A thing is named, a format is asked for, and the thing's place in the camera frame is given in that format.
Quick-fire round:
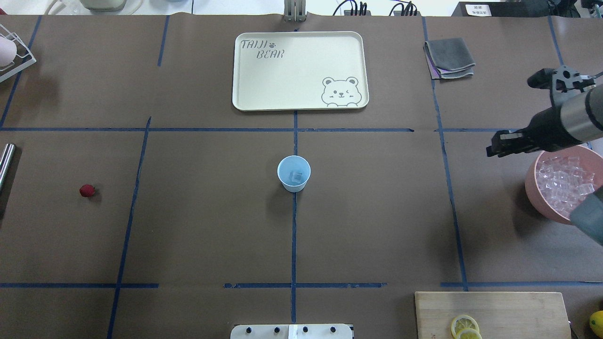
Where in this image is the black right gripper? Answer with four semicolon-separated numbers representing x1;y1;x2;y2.
486;107;566;157

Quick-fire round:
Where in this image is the clear ice cube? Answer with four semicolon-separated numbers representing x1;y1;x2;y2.
289;171;304;186

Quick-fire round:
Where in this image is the red strawberry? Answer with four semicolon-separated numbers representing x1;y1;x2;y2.
78;184;96;198

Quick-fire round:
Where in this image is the steel muddler with black tip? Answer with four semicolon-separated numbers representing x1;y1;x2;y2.
0;143;16;190

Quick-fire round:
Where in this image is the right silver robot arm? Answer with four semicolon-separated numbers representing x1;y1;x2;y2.
486;86;603;245

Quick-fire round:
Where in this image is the pink bowl of ice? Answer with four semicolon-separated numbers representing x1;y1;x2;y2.
525;145;603;225

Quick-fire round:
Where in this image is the light blue plastic cup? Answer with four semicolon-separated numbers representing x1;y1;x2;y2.
277;156;311;193

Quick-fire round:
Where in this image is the pink cup on rack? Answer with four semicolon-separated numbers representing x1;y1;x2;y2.
0;36;17;67

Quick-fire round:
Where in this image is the grey folded cloth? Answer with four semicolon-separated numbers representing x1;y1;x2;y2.
424;37;476;71

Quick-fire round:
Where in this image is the bamboo cutting board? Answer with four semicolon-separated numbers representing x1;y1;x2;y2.
414;291;571;339

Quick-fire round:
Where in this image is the lemon slice front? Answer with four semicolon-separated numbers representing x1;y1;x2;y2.
450;314;481;338

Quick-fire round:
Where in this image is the lemon slice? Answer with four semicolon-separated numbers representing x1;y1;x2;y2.
455;328;482;339
450;314;481;338

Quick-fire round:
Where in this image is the whole lemon bottom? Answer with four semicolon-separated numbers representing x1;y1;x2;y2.
588;310;603;339

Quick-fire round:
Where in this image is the cream bear serving tray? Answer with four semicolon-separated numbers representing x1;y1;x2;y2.
232;32;370;112

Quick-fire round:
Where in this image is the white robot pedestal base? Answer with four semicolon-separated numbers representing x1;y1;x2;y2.
230;323;355;339

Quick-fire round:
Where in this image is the white wire cup rack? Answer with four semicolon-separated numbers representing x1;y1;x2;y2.
0;25;37;83

